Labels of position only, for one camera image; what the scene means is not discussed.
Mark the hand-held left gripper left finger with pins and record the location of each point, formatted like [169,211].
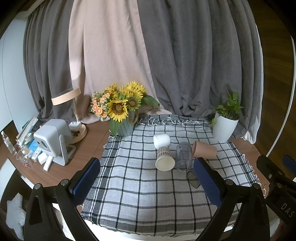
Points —
[86,184]

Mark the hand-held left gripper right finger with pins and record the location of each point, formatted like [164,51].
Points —
[207,183]

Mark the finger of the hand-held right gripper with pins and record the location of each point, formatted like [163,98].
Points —
[269,168]
[291,164]

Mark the dark transparent cup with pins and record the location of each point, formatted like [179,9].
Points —
[193,179]

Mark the brown paper cup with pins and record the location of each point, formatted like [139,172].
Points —
[205,150]

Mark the clear plastic cup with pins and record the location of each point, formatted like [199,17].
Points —
[183,157]

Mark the plaid paper cup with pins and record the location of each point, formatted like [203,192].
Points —
[164,160]

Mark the white paper cup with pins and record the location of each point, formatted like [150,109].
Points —
[161,141]

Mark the white remote control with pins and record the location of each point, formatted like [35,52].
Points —
[47,164]

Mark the checked grey tablecloth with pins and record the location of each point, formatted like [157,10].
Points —
[138,187]

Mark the white projector on stand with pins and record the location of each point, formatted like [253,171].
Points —
[51,136]

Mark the white plug adapter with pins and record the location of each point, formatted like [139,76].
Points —
[75,126]

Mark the green plant in white pot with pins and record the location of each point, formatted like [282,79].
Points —
[225,126]

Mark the white curved pole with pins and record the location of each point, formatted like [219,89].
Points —
[285,102]

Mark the striped cushion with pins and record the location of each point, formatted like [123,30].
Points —
[15,215]

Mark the stack of books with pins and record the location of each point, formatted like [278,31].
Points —
[29,128]

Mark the orange flower bouquet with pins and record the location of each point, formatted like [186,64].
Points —
[100,105]

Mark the clear plastic bottle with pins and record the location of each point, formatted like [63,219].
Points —
[8,143]

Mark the sunflower bouquet in grey vase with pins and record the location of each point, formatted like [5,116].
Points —
[126,104]

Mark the white desk lamp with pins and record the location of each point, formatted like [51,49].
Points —
[67,95]

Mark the grey curtain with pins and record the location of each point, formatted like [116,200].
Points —
[46,58]
[198,58]

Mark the pink curtain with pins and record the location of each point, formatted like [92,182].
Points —
[111,51]

